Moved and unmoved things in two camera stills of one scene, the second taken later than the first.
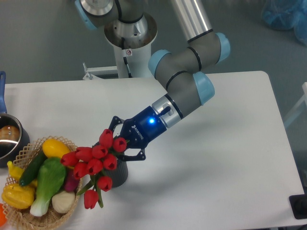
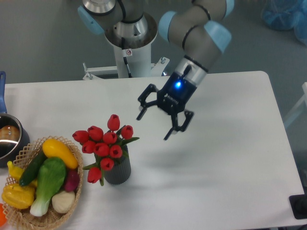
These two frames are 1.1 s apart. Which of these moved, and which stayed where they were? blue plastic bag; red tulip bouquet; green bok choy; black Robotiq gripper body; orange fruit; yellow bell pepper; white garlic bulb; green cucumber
Moved: black Robotiq gripper body; red tulip bouquet
Stayed: white garlic bulb; yellow bell pepper; green bok choy; green cucumber; orange fruit; blue plastic bag
